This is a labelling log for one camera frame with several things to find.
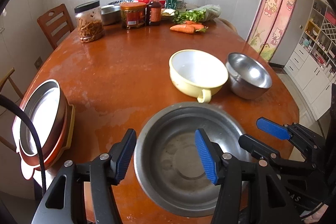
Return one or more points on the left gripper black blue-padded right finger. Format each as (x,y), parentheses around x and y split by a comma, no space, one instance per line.
(268,200)

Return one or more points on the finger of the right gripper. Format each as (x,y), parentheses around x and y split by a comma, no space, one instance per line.
(260,146)
(305,140)

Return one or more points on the cream bowl with handle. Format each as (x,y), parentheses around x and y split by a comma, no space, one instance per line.
(197,74)

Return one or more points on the orange silicone plate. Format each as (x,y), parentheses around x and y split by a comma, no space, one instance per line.
(55,142)

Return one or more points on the orange carrot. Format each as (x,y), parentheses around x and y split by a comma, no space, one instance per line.
(183,28)
(198,27)

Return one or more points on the clear jar black lid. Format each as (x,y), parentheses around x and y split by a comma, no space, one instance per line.
(89,21)

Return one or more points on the small steel bowl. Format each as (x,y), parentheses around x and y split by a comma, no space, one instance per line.
(247,77)

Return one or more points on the curved-back wooden chair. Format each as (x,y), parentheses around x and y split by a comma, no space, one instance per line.
(8,104)

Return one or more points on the brown slatted wooden chair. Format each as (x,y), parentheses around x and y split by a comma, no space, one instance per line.
(55,24)

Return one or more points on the yellow scalloped plate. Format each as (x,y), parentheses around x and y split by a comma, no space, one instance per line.
(27,171)

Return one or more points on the orange-lid pickle jar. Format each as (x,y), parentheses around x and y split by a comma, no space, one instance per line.
(133,15)

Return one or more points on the white display cabinet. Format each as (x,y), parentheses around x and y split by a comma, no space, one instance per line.
(311,66)

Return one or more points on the large steel bowl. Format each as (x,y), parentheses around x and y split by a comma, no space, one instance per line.
(166,160)

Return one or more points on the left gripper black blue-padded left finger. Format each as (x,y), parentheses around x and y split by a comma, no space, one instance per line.
(64,201)

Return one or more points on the wall power socket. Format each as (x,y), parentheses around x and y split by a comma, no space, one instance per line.
(38,63)

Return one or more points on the hello kitty pink door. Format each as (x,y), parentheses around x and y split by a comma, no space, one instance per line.
(268,28)

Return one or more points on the dark sauce bottle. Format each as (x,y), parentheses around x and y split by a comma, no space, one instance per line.
(153,13)

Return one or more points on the green vegetables in bag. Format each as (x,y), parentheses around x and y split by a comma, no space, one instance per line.
(201,14)

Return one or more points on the shallow steel pan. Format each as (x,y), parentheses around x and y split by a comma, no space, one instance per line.
(45,108)

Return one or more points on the steel basin behind jars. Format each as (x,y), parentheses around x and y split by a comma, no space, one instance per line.
(110,14)

